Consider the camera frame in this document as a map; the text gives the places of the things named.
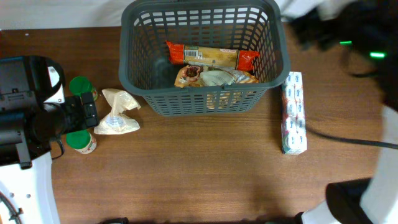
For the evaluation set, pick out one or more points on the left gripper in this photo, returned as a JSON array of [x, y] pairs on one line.
[[74, 111]]

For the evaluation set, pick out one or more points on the green lid jar beige label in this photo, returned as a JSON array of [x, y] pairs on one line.
[[82, 141]]

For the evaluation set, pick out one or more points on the clear bag of beige powder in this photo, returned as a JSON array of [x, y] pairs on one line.
[[116, 122]]

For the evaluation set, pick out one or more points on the grey plastic shopping basket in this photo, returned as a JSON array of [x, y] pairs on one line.
[[145, 68]]

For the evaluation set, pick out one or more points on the orange spaghetti pasta packet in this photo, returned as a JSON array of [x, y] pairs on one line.
[[196, 55]]

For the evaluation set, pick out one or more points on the beige printed snack bag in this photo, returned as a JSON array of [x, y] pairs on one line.
[[205, 76]]

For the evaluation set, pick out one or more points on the white blue tissue pack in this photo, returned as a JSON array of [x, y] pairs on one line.
[[294, 133]]

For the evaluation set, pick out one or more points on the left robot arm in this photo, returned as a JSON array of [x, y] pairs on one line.
[[34, 113]]

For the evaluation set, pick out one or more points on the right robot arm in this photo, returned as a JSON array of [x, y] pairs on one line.
[[370, 29]]

